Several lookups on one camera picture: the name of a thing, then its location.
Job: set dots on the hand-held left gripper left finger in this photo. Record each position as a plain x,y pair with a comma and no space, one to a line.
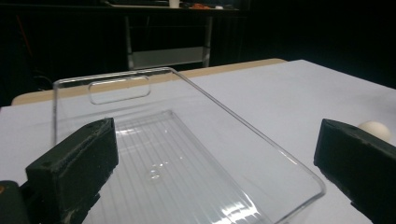
71,161

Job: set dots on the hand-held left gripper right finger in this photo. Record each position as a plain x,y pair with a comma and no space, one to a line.
358,161

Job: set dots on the small white ball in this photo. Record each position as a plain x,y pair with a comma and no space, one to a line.
376,129

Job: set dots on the clear plastic container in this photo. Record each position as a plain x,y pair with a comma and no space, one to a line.
186,161

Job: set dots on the white table mat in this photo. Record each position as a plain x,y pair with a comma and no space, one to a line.
280,102

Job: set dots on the white metal stand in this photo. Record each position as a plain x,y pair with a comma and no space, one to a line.
168,57

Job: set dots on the white cup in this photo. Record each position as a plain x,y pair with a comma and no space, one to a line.
174,3

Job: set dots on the orange object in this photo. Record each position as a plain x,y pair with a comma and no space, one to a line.
199,6

